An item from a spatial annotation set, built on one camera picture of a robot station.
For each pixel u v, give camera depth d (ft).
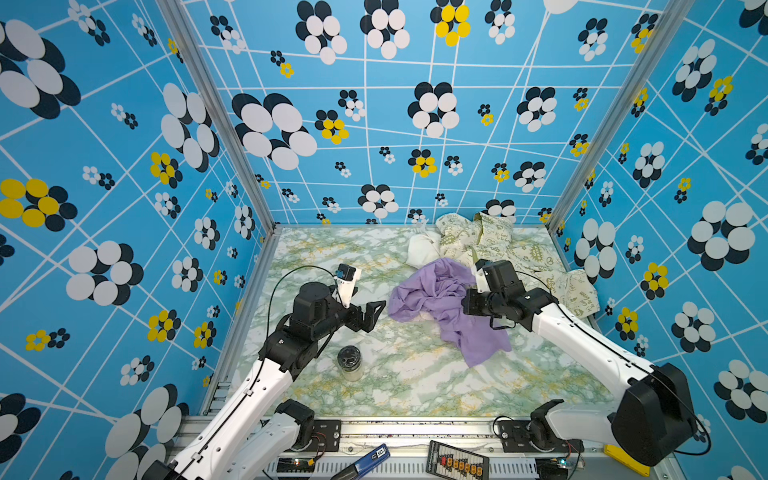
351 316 2.09
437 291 2.93
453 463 2.24
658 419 1.31
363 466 2.19
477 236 3.60
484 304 2.39
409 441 2.45
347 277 2.03
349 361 2.48
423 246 3.71
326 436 2.39
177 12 2.24
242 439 1.44
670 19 2.26
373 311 2.12
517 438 2.37
